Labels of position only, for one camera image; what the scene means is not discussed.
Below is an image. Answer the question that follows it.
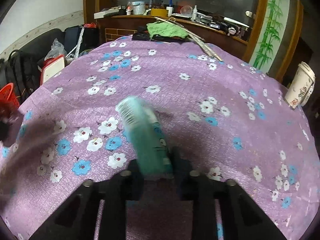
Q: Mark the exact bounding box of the wooden cabinet with glass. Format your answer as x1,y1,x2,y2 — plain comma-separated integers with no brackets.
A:
83,0,304,81

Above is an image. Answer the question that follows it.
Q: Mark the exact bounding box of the red white storage box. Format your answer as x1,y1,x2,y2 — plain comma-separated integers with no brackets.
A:
40,55,66,85

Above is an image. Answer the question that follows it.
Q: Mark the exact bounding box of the purple floral tablecloth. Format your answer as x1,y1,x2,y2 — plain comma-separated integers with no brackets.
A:
1,36,319,239

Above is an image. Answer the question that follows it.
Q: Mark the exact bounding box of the yellow tub on cabinet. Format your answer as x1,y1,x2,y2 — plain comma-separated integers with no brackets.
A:
150,8,168,17

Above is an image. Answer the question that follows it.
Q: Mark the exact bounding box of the black cloth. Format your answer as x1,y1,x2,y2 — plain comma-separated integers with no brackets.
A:
132,31,189,43

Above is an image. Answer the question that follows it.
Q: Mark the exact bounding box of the bamboo painted panel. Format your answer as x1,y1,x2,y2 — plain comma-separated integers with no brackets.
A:
249,0,290,73

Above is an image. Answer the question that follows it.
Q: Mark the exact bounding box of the teal tissue pack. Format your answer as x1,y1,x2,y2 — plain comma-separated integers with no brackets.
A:
116,96,173,180

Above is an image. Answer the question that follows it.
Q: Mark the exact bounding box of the clear plastic bag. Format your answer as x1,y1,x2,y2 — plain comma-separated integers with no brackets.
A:
44,38,67,61

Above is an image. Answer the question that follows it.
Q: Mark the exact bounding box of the red plastic basket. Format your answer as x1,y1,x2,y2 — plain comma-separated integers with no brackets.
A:
0,82,20,109

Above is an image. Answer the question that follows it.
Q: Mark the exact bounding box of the wooden sticks bundle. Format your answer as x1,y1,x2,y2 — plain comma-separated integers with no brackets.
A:
153,16,223,62

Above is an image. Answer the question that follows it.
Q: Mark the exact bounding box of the white cartoon tumbler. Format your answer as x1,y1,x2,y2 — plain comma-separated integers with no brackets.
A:
284,61,316,109

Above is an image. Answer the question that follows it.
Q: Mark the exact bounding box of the black backpack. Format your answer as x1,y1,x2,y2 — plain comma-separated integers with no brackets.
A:
5,50,41,104

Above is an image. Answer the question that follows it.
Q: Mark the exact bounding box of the green cloth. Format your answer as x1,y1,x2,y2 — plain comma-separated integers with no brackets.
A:
146,22,188,38

